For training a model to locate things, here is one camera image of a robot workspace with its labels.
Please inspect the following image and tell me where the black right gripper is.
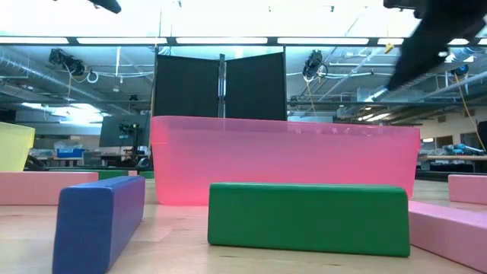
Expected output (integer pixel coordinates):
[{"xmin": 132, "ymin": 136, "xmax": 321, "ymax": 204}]
[{"xmin": 383, "ymin": 0, "xmax": 487, "ymax": 91}]

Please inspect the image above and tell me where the background wooden table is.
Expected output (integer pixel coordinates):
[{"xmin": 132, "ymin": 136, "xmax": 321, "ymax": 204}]
[{"xmin": 417, "ymin": 153, "xmax": 487, "ymax": 173}]

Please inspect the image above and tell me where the black folding divider panel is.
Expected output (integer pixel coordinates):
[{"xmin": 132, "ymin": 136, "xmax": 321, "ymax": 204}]
[{"xmin": 153, "ymin": 51, "xmax": 288, "ymax": 122}]

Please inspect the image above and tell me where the black background monitor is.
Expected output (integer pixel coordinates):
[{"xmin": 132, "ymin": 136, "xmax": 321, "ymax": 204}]
[{"xmin": 99, "ymin": 114, "xmax": 151, "ymax": 149}]

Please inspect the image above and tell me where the blue storage bin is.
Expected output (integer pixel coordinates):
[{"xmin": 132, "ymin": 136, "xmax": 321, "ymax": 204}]
[{"xmin": 56, "ymin": 148, "xmax": 86, "ymax": 159}]

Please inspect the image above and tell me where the yellow translucent plastic bin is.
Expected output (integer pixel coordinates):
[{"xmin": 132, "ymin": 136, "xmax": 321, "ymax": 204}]
[{"xmin": 0, "ymin": 121, "xmax": 37, "ymax": 173}]

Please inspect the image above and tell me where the green block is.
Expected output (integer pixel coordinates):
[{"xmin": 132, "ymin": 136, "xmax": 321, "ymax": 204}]
[
  {"xmin": 97, "ymin": 169, "xmax": 155, "ymax": 181},
  {"xmin": 207, "ymin": 182, "xmax": 412, "ymax": 258}
]

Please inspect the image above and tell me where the red translucent plastic bin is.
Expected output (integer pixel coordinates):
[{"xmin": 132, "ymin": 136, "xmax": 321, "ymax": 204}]
[{"xmin": 150, "ymin": 115, "xmax": 422, "ymax": 207}]

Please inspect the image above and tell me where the blue block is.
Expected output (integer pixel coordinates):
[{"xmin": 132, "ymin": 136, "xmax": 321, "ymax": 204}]
[{"xmin": 51, "ymin": 175, "xmax": 147, "ymax": 274}]

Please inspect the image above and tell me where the yellow hanging cable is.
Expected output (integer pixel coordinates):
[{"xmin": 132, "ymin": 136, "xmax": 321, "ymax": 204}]
[{"xmin": 452, "ymin": 71, "xmax": 487, "ymax": 150}]

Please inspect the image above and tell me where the black ceiling cable reel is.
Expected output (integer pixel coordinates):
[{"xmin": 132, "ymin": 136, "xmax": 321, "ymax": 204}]
[
  {"xmin": 48, "ymin": 48, "xmax": 88, "ymax": 77},
  {"xmin": 302, "ymin": 49, "xmax": 329, "ymax": 79}
]

